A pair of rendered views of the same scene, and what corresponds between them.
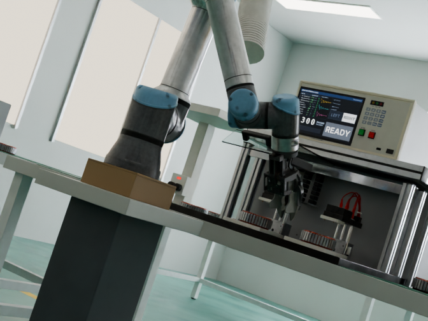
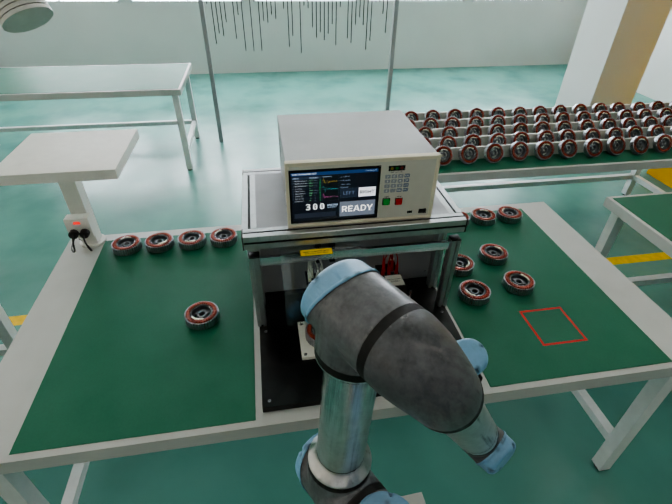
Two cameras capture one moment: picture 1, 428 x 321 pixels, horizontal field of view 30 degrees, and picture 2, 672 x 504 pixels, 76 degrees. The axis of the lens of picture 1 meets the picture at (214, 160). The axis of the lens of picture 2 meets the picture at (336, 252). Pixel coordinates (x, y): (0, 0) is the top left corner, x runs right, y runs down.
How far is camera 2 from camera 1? 2.25 m
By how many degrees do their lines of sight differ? 60
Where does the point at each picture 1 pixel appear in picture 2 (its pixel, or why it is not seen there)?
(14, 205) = (13, 482)
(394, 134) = (424, 193)
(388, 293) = (541, 391)
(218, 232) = not seen: hidden behind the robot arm
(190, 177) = (85, 212)
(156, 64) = not seen: outside the picture
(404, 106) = (430, 163)
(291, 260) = not seen: hidden behind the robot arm
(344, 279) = (501, 397)
